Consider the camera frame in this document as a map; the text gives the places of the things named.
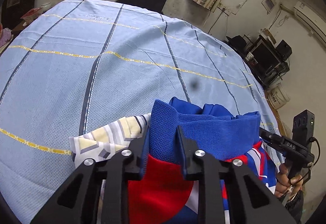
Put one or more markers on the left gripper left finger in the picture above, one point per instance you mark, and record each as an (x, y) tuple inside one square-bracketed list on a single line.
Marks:
[(140, 148)]

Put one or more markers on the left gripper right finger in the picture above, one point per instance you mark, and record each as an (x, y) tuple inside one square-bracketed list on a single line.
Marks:
[(191, 164)]

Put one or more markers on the blue red hooded jacket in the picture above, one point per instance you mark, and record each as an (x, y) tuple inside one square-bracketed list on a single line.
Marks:
[(178, 164)]

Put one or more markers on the person right hand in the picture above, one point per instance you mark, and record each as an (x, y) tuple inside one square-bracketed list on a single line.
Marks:
[(286, 186)]

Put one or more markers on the white plastic bucket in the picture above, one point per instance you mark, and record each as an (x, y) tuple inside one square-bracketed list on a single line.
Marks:
[(278, 97)]

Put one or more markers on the black desk with clutter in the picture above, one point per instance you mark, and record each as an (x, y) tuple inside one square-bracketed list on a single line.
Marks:
[(243, 46)]

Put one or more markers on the black computer monitor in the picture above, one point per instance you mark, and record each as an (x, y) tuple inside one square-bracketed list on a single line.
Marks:
[(265, 58)]

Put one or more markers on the white air conditioner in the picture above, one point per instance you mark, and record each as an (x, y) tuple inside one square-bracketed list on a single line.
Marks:
[(311, 20)]

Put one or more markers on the white electrical panel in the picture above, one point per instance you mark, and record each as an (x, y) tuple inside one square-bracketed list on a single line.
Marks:
[(269, 5)]

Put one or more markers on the dark wooden nightstand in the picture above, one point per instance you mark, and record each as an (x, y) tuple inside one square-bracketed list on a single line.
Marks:
[(28, 18)]

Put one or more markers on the black tracking camera box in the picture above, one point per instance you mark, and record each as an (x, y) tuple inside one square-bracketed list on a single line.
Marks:
[(303, 128)]

